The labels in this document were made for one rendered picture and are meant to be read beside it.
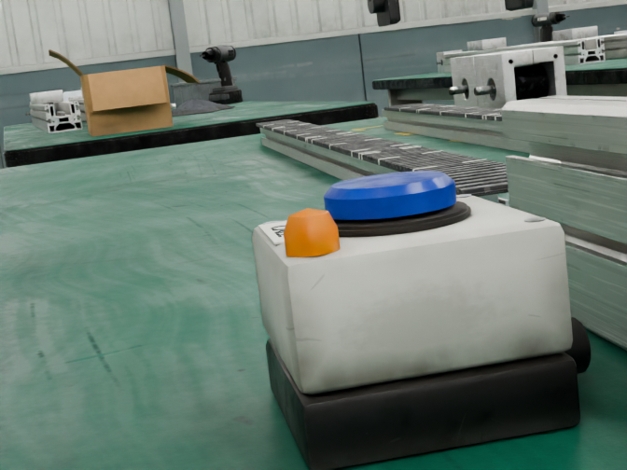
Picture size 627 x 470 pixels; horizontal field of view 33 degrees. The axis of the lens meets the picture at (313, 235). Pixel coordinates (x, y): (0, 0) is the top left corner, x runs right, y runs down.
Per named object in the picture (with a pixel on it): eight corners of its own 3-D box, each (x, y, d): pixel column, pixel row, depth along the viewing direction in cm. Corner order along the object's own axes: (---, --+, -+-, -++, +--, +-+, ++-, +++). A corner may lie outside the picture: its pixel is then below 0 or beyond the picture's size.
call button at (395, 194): (319, 241, 34) (312, 180, 34) (438, 224, 35) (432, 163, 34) (343, 261, 30) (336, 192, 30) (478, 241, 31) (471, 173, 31)
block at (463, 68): (440, 122, 163) (435, 60, 161) (510, 113, 165) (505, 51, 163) (463, 124, 153) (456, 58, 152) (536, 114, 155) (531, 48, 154)
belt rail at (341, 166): (261, 145, 160) (259, 125, 159) (287, 141, 161) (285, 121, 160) (449, 228, 66) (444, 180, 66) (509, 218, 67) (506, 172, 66)
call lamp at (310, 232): (282, 251, 30) (276, 208, 29) (334, 243, 30) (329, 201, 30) (290, 259, 28) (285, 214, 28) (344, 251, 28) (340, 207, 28)
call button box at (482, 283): (271, 393, 37) (247, 214, 36) (536, 350, 38) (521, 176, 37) (309, 477, 29) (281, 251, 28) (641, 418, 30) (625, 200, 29)
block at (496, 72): (464, 125, 151) (457, 58, 150) (537, 115, 154) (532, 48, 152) (490, 127, 142) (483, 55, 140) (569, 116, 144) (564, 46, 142)
